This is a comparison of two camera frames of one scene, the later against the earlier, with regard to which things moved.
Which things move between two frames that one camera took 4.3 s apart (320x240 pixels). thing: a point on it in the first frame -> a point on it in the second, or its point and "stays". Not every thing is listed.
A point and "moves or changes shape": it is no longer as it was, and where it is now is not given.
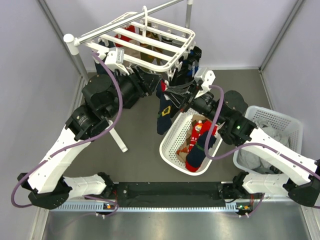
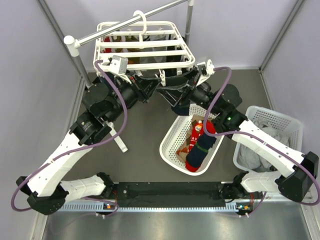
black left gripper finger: x=140 y=72 -> x=146 y=82
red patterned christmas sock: x=197 y=129 stays
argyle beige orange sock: x=182 y=152 stays
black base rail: x=168 y=194 stays
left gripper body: x=129 y=87 stays
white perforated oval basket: x=175 y=139 stays
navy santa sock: x=195 y=157 stays
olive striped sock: x=148 y=57 -> x=134 y=60
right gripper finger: x=181 y=89 -> x=182 y=79
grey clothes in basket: x=252 y=160 stays
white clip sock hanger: x=142 y=40 moves or changes shape
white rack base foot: x=123 y=147 stays
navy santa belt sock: x=164 y=117 -> x=181 y=109
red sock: x=131 y=28 -> x=107 y=39
